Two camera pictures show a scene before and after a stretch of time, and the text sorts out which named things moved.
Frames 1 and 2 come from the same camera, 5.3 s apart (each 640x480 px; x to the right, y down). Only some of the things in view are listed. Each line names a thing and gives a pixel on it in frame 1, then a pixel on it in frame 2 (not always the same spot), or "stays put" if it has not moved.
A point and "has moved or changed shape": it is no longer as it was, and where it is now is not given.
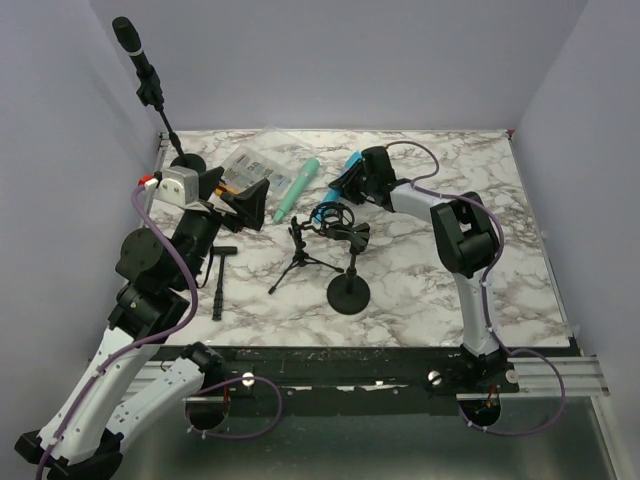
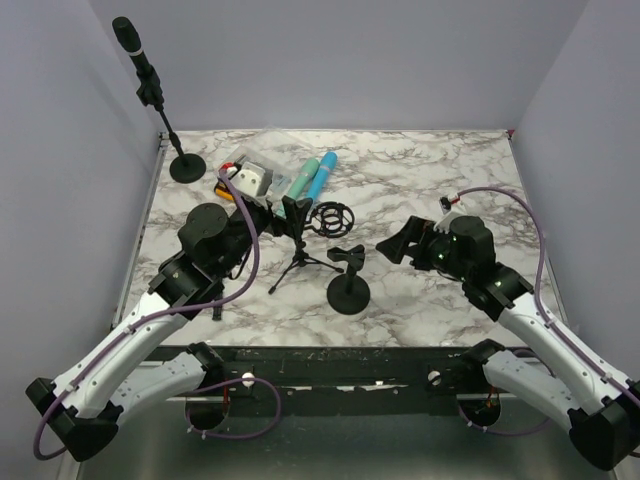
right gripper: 347,183 to 416,229
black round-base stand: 350,293 has moved or changed shape
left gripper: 249,203 to 295,212
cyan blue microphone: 334,193 to 321,176
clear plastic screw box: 247,166 stays put
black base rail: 344,372 stays put
